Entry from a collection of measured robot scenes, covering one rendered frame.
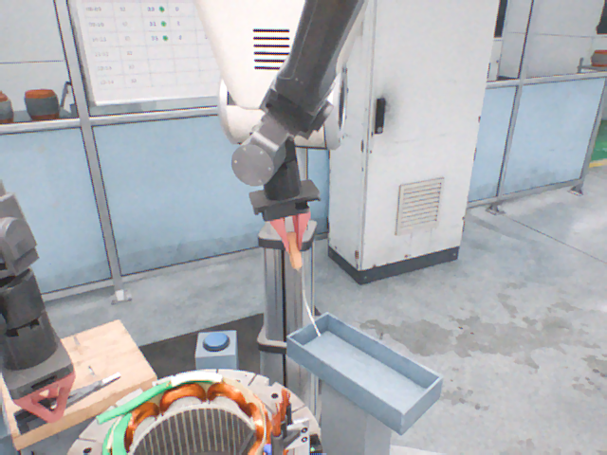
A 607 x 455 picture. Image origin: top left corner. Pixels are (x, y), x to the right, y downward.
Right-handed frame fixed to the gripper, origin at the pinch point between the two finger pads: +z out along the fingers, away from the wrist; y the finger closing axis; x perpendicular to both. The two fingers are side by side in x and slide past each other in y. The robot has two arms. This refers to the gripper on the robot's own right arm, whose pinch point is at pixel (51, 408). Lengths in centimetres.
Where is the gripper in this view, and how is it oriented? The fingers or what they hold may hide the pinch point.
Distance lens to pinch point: 72.2
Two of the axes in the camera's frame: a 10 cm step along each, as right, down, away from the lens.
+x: 7.7, -3.1, 5.6
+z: 0.2, 8.8, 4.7
